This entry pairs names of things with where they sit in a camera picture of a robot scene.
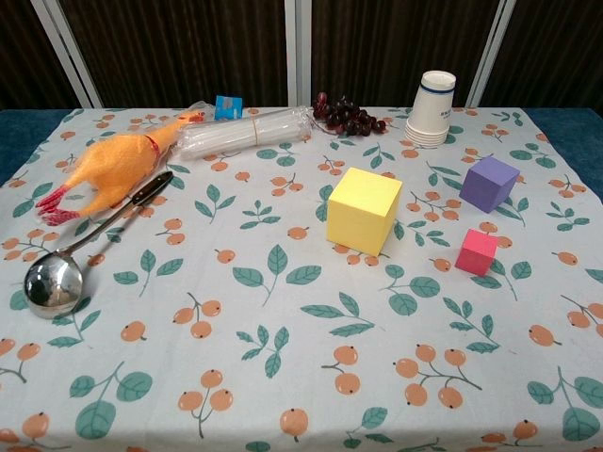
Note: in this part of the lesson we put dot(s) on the large yellow foam cube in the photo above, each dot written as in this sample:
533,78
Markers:
358,212

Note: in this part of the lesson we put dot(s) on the small pink foam cube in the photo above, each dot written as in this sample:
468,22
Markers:
476,254

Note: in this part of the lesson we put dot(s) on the purple foam cube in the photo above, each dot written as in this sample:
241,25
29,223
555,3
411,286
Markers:
487,186

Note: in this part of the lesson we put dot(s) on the bundle of clear straws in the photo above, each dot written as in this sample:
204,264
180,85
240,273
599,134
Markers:
235,134

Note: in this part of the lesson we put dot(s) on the dark red grape bunch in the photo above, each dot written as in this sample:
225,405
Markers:
348,120

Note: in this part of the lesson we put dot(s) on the small blue box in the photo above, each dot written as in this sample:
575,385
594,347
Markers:
228,107

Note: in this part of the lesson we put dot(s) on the stack of white paper cups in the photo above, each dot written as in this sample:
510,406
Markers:
431,113

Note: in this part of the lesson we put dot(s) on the orange rubber chicken toy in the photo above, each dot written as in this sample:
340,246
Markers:
113,165

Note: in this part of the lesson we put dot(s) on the dark brown screen panel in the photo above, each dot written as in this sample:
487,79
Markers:
179,47
556,47
23,47
386,42

